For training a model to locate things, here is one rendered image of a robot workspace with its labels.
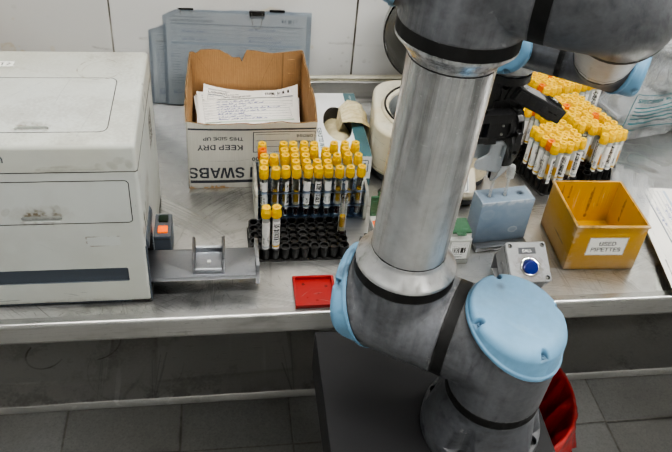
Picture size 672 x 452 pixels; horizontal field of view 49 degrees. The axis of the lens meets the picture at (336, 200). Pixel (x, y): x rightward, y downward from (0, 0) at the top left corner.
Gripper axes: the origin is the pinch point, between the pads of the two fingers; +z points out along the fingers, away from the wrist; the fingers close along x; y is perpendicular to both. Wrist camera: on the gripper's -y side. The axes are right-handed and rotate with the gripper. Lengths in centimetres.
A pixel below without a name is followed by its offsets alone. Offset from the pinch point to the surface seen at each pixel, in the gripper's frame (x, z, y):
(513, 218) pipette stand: 2.0, 9.2, -4.7
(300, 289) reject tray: 7.5, 14.9, 34.9
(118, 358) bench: -36, 76, 69
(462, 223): 2.7, 8.5, 5.5
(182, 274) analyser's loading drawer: 5, 11, 54
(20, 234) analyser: 4, 0, 76
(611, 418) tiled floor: -12, 103, -65
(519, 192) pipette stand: -0.3, 5.3, -6.0
